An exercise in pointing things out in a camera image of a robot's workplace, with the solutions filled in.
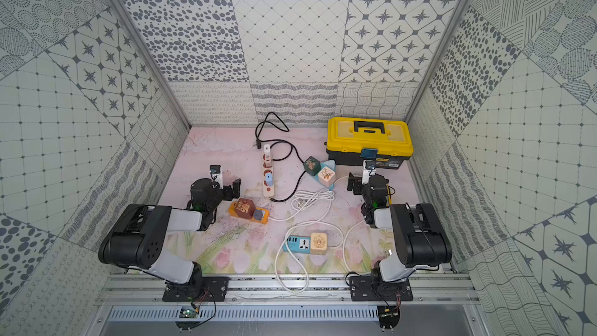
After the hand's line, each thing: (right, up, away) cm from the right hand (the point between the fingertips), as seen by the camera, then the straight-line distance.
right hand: (363, 175), depth 95 cm
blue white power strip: (-26, -23, -14) cm, 37 cm away
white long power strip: (-40, -7, 0) cm, 40 cm away
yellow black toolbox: (-4, +15, -1) cm, 15 cm away
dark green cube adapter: (-21, +4, 0) cm, 22 cm away
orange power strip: (-41, -14, -8) cm, 44 cm away
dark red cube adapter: (-46, -10, -12) cm, 49 cm away
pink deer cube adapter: (-16, 0, -5) cm, 16 cm away
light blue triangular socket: (-13, +4, +6) cm, 15 cm away
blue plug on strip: (-39, -1, -2) cm, 39 cm away
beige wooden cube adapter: (-20, -20, -20) cm, 34 cm away
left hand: (-57, 0, -1) cm, 57 cm away
